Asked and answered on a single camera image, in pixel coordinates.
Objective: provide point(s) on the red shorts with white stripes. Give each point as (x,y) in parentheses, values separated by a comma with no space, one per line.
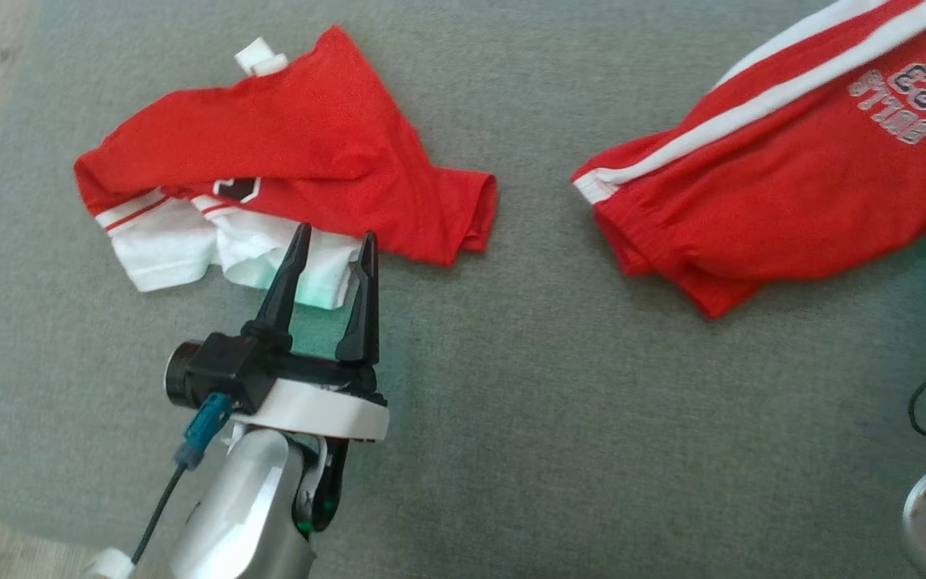
(752,201)

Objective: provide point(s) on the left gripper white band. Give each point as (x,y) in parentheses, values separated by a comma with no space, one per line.
(318,410)

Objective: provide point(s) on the red and white basketball jersey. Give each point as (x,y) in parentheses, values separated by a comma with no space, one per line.
(310,137)

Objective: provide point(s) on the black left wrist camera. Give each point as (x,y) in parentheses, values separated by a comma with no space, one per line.
(206,370)

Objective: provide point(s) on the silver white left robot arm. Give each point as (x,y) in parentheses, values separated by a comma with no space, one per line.
(246,507)

